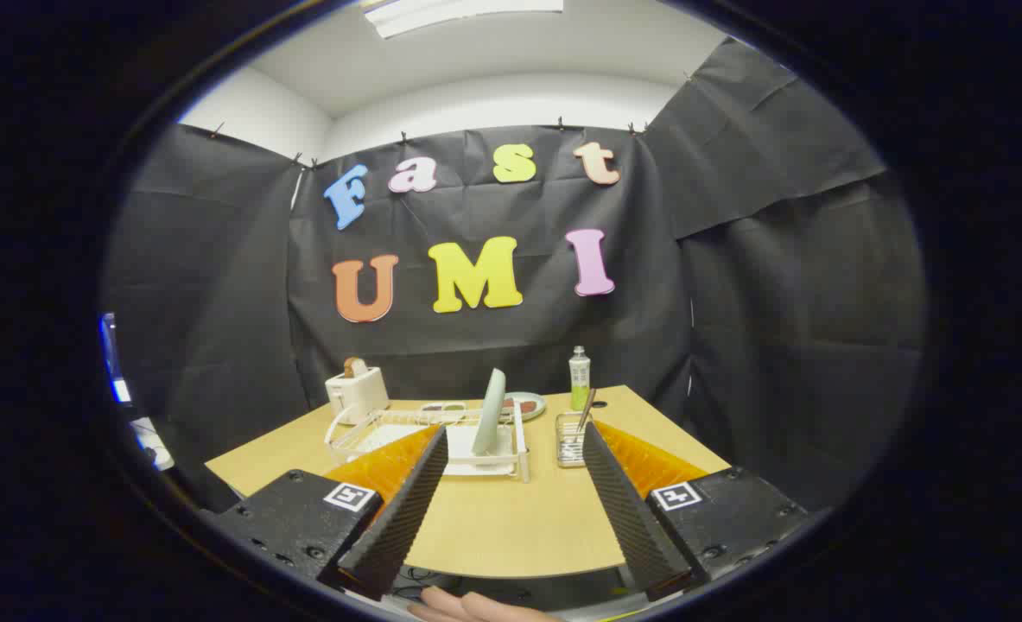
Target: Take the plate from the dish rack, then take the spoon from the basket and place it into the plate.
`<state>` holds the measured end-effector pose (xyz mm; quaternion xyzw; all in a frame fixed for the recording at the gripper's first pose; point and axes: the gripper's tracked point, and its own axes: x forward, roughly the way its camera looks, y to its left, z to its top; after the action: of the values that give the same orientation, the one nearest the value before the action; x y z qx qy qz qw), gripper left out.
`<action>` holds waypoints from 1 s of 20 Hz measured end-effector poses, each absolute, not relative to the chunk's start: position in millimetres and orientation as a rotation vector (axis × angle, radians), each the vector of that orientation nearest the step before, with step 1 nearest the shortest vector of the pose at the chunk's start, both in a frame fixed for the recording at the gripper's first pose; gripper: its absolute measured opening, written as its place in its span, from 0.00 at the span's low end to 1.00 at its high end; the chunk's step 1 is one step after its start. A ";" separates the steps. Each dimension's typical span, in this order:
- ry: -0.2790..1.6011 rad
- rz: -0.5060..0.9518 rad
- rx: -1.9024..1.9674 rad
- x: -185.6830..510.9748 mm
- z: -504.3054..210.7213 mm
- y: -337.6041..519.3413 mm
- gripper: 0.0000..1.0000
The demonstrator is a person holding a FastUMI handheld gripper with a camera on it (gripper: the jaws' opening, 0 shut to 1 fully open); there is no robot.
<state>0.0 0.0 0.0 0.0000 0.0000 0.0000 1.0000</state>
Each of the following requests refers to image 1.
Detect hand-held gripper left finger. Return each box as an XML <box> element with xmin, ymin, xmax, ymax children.
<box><xmin>202</xmin><ymin>423</ymin><xmax>449</xmax><ymax>601</ymax></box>

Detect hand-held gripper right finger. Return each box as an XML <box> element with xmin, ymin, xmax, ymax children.
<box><xmin>581</xmin><ymin>420</ymin><xmax>812</xmax><ymax>603</ymax></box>

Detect white drip tray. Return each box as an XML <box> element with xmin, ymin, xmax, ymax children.
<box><xmin>351</xmin><ymin>422</ymin><xmax>517</xmax><ymax>477</ymax></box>

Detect white toaster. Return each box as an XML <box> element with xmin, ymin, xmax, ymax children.
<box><xmin>325</xmin><ymin>366</ymin><xmax>390</xmax><ymax>426</ymax></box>

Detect green drink bottle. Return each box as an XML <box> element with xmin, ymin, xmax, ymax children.
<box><xmin>568</xmin><ymin>346</ymin><xmax>592</xmax><ymax>412</ymax></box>

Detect black backdrop cloth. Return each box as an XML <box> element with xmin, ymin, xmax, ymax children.
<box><xmin>100</xmin><ymin>36</ymin><xmax>926</xmax><ymax>519</ymax></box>

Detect white wire dish rack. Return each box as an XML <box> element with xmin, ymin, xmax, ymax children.
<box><xmin>325</xmin><ymin>402</ymin><xmax>530</xmax><ymax>483</ymax></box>

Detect pale green plate with meat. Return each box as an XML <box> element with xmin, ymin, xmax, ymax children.
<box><xmin>502</xmin><ymin>391</ymin><xmax>548</xmax><ymax>422</ymax></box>

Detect ceiling light panel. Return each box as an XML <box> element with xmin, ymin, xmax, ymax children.
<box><xmin>362</xmin><ymin>0</ymin><xmax>565</xmax><ymax>40</ymax></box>

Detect white object beside table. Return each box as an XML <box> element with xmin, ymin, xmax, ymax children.
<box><xmin>130</xmin><ymin>417</ymin><xmax>175</xmax><ymax>472</ymax></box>

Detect metal wire basket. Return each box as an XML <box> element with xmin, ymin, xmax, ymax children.
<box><xmin>555</xmin><ymin>412</ymin><xmax>594</xmax><ymax>469</ymax></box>

